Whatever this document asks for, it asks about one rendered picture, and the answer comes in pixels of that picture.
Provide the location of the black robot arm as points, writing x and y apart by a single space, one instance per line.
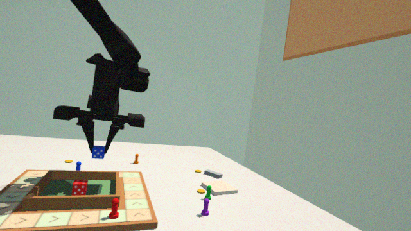
123 72

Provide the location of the cream flat square tile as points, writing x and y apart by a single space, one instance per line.
220 187

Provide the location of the blue die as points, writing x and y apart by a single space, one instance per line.
98 152

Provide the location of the purple game pawn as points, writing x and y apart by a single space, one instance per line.
205 211

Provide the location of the green pawn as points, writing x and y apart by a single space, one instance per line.
208 195

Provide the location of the dark red pawn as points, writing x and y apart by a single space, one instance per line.
114 214

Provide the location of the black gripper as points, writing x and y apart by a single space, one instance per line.
104 101

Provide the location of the red die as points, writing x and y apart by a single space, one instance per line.
79 187

